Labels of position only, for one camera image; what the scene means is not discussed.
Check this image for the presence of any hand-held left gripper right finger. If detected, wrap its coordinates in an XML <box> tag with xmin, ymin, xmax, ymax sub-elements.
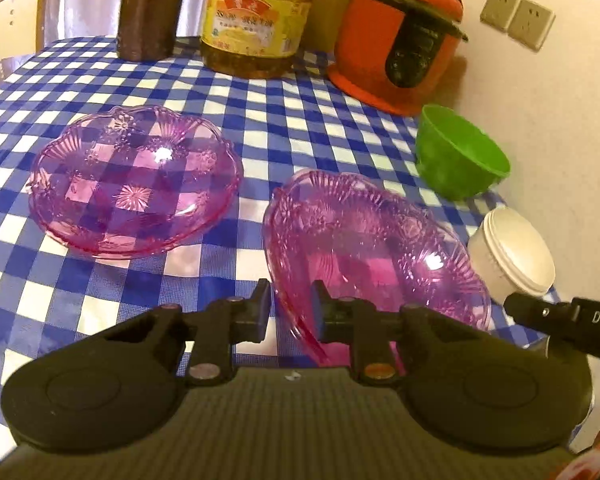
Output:
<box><xmin>310</xmin><ymin>280</ymin><xmax>486</xmax><ymax>387</ymax></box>

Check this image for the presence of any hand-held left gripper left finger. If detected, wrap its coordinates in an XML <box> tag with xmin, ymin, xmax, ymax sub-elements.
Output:
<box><xmin>100</xmin><ymin>277</ymin><xmax>273</xmax><ymax>387</ymax></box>

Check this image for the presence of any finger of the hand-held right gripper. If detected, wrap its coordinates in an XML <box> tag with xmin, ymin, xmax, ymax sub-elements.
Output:
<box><xmin>503</xmin><ymin>292</ymin><xmax>576</xmax><ymax>343</ymax></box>

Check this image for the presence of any white plastic bowl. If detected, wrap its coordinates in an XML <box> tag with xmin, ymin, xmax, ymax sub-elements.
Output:
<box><xmin>467</xmin><ymin>206</ymin><xmax>557</xmax><ymax>306</ymax></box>

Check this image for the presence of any pink transparent plastic plate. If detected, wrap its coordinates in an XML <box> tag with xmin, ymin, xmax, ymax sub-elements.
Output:
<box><xmin>261</xmin><ymin>169</ymin><xmax>493</xmax><ymax>367</ymax></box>
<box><xmin>26</xmin><ymin>105</ymin><xmax>245</xmax><ymax>261</ymax></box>

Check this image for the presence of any green plastic bowl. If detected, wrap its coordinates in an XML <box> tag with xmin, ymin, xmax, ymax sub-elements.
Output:
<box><xmin>414</xmin><ymin>104</ymin><xmax>511</xmax><ymax>201</ymax></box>

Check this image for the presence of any blue white checkered tablecloth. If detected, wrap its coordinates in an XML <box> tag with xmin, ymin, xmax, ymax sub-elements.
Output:
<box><xmin>0</xmin><ymin>35</ymin><xmax>563</xmax><ymax>461</ymax></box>

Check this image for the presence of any red electric pressure cooker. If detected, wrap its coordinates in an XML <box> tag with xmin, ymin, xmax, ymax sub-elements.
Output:
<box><xmin>327</xmin><ymin>0</ymin><xmax>469</xmax><ymax>117</ymax></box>

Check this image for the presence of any large cooking oil bottle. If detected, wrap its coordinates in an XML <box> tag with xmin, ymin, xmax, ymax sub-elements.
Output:
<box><xmin>200</xmin><ymin>0</ymin><xmax>321</xmax><ymax>80</ymax></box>

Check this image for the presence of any tan curtain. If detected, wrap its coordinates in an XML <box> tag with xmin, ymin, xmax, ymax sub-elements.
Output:
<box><xmin>300</xmin><ymin>0</ymin><xmax>363</xmax><ymax>56</ymax></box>

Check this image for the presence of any dark brown jar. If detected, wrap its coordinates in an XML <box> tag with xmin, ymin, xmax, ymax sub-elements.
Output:
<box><xmin>116</xmin><ymin>0</ymin><xmax>191</xmax><ymax>62</ymax></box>

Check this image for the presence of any sheer pale curtain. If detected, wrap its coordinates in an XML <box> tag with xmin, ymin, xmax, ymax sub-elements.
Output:
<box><xmin>30</xmin><ymin>0</ymin><xmax>131</xmax><ymax>43</ymax></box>

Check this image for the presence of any white wooden chair back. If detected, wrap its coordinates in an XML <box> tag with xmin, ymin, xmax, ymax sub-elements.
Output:
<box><xmin>0</xmin><ymin>0</ymin><xmax>50</xmax><ymax>93</ymax></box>

